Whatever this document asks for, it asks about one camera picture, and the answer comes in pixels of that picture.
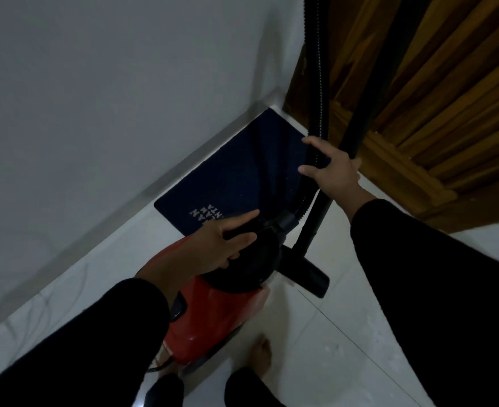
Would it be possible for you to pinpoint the person's left hand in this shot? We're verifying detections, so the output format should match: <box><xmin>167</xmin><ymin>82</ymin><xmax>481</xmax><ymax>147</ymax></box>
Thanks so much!
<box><xmin>171</xmin><ymin>209</ymin><xmax>261</xmax><ymax>294</ymax></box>

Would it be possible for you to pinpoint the person's right hand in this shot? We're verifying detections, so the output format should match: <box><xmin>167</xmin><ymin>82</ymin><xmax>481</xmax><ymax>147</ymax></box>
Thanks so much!
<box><xmin>298</xmin><ymin>136</ymin><xmax>363</xmax><ymax>205</ymax></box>

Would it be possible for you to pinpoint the black vacuum wand with nozzle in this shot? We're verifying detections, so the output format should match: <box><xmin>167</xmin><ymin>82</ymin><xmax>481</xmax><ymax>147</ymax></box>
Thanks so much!
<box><xmin>278</xmin><ymin>0</ymin><xmax>436</xmax><ymax>300</ymax></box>

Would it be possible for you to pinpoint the black corrugated vacuum hose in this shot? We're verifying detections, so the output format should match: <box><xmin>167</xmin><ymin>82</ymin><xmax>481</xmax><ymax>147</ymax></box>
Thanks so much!
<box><xmin>275</xmin><ymin>0</ymin><xmax>332</xmax><ymax>233</ymax></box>

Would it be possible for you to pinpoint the red and black vacuum cleaner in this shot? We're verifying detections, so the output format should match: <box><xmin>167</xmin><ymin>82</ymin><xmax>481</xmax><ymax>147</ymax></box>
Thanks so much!
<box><xmin>137</xmin><ymin>211</ymin><xmax>302</xmax><ymax>378</ymax></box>

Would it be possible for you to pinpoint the person's left forearm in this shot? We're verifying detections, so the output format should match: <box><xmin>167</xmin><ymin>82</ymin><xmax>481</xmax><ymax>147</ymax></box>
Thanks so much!
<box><xmin>0</xmin><ymin>249</ymin><xmax>187</xmax><ymax>407</ymax></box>

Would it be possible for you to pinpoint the person's right forearm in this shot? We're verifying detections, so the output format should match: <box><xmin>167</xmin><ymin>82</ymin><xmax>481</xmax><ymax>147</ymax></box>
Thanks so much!
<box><xmin>342</xmin><ymin>185</ymin><xmax>499</xmax><ymax>407</ymax></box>

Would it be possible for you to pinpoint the dark blue doormat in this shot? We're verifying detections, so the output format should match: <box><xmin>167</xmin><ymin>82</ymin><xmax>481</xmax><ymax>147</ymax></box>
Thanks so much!
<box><xmin>154</xmin><ymin>107</ymin><xmax>319</xmax><ymax>239</ymax></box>

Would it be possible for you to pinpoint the brown wooden door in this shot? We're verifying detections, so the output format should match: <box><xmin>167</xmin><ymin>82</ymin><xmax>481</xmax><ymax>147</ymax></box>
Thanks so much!
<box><xmin>283</xmin><ymin>0</ymin><xmax>499</xmax><ymax>234</ymax></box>

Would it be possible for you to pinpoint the white baseboard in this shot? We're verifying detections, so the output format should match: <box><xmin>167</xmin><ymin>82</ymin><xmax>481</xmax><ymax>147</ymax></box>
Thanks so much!
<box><xmin>0</xmin><ymin>86</ymin><xmax>286</xmax><ymax>340</ymax></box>

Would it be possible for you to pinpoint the person's right foot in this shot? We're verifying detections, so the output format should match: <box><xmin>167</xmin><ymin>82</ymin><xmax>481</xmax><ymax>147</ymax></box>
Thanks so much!
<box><xmin>249</xmin><ymin>336</ymin><xmax>274</xmax><ymax>378</ymax></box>

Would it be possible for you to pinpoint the person's right leg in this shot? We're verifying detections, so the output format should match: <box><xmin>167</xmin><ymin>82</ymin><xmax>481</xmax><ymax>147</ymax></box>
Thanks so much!
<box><xmin>224</xmin><ymin>366</ymin><xmax>286</xmax><ymax>407</ymax></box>

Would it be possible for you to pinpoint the person's leg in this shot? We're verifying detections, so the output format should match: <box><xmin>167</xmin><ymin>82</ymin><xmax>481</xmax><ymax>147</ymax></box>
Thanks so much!
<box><xmin>145</xmin><ymin>373</ymin><xmax>185</xmax><ymax>407</ymax></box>
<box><xmin>224</xmin><ymin>366</ymin><xmax>286</xmax><ymax>407</ymax></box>

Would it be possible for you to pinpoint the person's left leg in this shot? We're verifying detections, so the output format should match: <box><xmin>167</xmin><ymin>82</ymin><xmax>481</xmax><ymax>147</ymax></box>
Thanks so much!
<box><xmin>145</xmin><ymin>373</ymin><xmax>185</xmax><ymax>407</ymax></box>

